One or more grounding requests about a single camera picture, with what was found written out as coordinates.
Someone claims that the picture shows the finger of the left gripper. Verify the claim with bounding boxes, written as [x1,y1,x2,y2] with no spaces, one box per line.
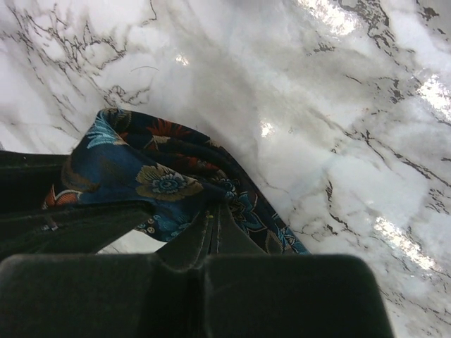
[1,151,154,259]

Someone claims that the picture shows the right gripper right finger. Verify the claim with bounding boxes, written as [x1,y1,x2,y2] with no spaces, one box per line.
[207,206,393,337]

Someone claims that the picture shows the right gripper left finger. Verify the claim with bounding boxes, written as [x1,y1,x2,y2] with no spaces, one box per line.
[1,213,211,337]

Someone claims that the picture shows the floral patterned necktie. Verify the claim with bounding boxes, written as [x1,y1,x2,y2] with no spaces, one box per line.
[43,108,307,254]

